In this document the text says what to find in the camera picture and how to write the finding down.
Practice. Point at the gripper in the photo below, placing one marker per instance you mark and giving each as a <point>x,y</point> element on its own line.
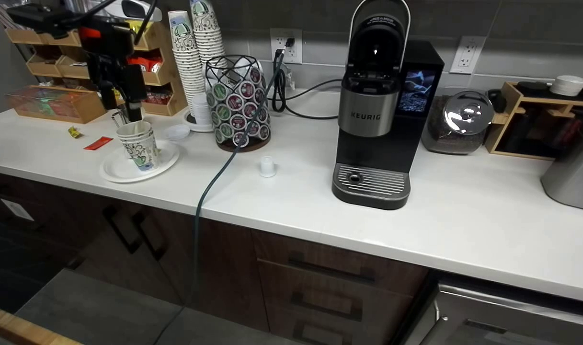
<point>109,43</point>

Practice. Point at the stack of printed coffee cups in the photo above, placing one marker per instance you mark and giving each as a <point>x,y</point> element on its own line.
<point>140,146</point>

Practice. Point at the tall stack of paper cups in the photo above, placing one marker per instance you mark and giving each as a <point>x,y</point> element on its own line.
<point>188,62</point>
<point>209,33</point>

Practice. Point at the white plate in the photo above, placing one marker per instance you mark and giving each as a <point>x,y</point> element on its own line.
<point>119,170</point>

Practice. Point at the stack of small white cups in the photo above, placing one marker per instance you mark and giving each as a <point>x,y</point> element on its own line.
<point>201,112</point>

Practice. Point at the heap of coffee pods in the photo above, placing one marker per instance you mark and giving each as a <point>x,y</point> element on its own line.
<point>238,112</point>

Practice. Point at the black coffee machine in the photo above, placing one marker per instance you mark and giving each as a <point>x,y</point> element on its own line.
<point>382,124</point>

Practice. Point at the glass jar of coffee beans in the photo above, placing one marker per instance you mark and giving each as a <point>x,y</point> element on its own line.
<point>440,134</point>

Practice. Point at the heap of red packets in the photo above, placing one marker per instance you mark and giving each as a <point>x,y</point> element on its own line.
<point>145,63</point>
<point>158,97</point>

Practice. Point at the wooden condiment rack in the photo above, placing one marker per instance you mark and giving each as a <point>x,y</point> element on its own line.
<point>162,72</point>

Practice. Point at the red packet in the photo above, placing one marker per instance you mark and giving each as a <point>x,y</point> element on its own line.
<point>98,143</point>

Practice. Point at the yellow packet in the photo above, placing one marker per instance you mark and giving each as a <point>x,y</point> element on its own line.
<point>74,132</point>

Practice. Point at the wooden tea box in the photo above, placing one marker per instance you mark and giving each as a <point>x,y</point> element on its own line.
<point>56,103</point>

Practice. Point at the white plastic lid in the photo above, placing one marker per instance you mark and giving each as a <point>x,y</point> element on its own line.
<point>177,132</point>

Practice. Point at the brown cabinet door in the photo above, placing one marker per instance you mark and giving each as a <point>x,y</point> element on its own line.
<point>56,225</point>
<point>214,268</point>

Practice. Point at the white label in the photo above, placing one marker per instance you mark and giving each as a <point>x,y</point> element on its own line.
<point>17,209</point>

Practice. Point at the small white creamer cup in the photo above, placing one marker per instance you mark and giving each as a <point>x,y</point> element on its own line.
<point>267,166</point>

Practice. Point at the brown drawer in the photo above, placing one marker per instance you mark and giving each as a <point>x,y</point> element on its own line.
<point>339,258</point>
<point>329,311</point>

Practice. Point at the shiny metal jar lid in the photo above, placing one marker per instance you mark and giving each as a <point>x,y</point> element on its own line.
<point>468,112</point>

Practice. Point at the wooden lid organizer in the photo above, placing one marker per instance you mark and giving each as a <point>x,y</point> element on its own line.
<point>511,120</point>

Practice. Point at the stack of black lids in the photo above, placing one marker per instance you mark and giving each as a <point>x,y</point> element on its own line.
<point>533,87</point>

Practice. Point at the stack of white lids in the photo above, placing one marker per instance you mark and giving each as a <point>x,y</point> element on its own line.
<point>567,85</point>

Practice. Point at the stainless steel dishwasher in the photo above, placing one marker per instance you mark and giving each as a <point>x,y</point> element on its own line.
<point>511,316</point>

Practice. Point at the steel container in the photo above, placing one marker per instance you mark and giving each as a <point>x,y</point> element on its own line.
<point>574,177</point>

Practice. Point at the white wall socket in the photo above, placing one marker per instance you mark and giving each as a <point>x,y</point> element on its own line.
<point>467,55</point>
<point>293,50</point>

